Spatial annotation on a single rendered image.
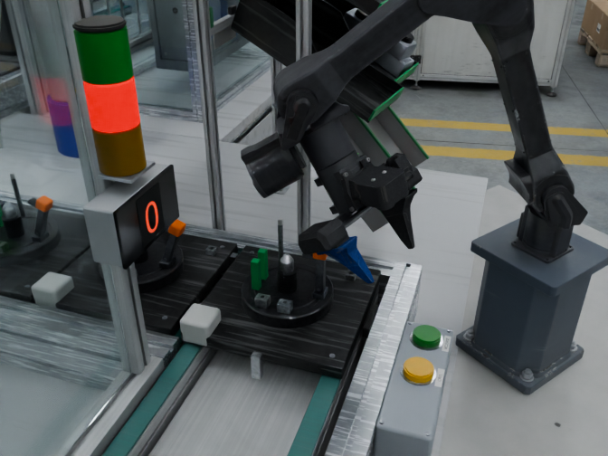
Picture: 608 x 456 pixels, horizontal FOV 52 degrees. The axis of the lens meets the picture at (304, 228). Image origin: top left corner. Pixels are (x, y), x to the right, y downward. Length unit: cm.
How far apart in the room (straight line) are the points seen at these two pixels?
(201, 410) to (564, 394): 54
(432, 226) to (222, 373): 64
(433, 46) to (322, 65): 414
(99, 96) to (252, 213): 79
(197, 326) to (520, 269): 46
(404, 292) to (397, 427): 27
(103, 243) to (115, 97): 16
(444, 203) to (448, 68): 348
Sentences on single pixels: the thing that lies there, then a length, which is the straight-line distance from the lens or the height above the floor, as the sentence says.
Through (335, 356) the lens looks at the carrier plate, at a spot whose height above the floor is 97.
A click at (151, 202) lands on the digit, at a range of 72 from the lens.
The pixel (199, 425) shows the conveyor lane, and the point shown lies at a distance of 86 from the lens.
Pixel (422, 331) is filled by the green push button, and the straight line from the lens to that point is 91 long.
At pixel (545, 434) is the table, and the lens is 98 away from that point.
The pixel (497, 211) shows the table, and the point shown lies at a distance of 147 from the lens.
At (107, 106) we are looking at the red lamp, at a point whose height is 134.
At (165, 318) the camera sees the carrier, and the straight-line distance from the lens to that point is 94.
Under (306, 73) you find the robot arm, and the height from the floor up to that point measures 134.
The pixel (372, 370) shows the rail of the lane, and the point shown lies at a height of 95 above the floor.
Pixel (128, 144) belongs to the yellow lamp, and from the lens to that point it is 67.
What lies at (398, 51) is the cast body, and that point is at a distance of 119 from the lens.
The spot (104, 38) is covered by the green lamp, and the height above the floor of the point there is 140.
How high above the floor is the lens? 156
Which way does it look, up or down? 31 degrees down
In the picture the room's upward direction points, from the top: straight up
